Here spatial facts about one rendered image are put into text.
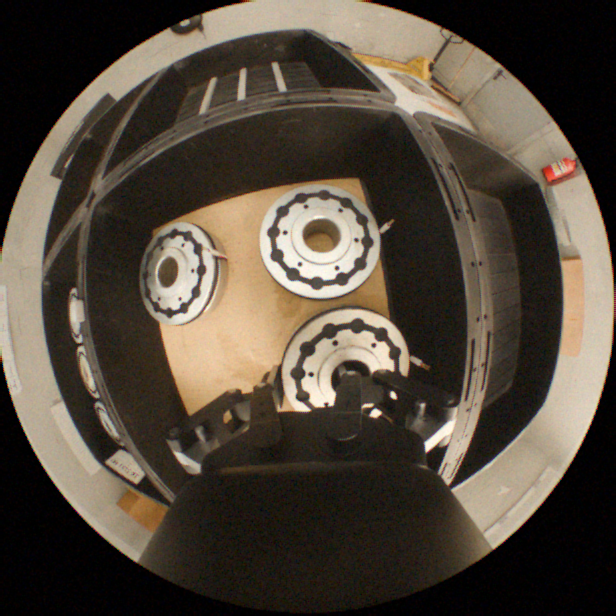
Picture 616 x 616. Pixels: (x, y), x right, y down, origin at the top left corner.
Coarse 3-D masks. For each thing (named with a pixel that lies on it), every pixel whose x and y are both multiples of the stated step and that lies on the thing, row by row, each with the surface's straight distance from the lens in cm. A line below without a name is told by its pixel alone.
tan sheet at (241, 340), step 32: (256, 192) 22; (352, 192) 22; (224, 224) 21; (256, 224) 20; (256, 256) 19; (256, 288) 18; (384, 288) 19; (224, 320) 20; (256, 320) 19; (288, 320) 18; (192, 352) 23; (224, 352) 21; (256, 352) 19; (192, 384) 25; (224, 384) 22; (256, 384) 21
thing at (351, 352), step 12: (348, 348) 13; (360, 348) 13; (324, 360) 13; (336, 360) 13; (348, 360) 13; (360, 360) 14; (372, 360) 14; (324, 372) 13; (372, 372) 14; (324, 384) 14; (324, 396) 14
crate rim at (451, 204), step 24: (216, 120) 16; (240, 120) 15; (408, 120) 17; (168, 144) 17; (144, 168) 18; (432, 168) 13; (456, 216) 13; (456, 240) 12; (456, 264) 12; (480, 312) 13; (480, 336) 14; (96, 360) 20; (456, 432) 17; (144, 456) 23
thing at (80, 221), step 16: (80, 224) 27; (64, 240) 32; (80, 240) 24; (80, 256) 23; (48, 272) 44; (80, 272) 22; (80, 288) 22; (48, 352) 49; (96, 384) 23; (64, 400) 50; (112, 416) 23; (80, 432) 52; (128, 448) 25; (144, 496) 41
